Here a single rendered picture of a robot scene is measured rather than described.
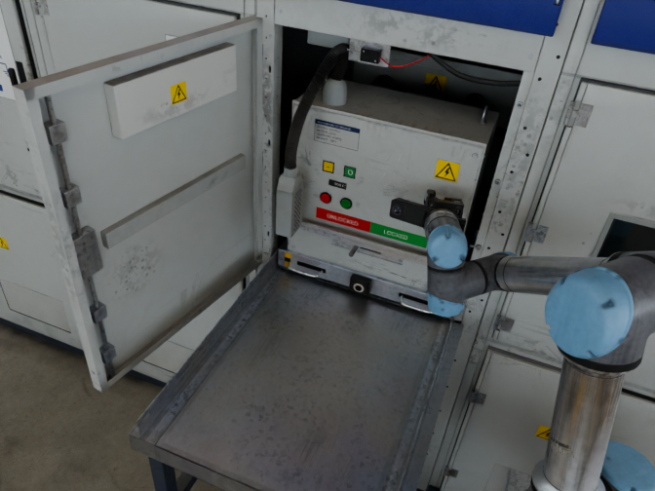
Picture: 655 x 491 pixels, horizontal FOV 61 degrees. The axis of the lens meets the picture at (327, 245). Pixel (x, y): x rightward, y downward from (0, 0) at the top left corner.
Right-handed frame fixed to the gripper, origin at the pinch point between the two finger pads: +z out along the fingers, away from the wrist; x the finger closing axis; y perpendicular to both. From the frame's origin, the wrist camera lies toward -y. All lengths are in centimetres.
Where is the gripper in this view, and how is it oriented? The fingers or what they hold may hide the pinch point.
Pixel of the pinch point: (425, 199)
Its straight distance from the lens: 142.5
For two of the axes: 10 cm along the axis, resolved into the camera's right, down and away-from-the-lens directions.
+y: 9.9, 1.3, -0.5
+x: 1.0, -9.3, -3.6
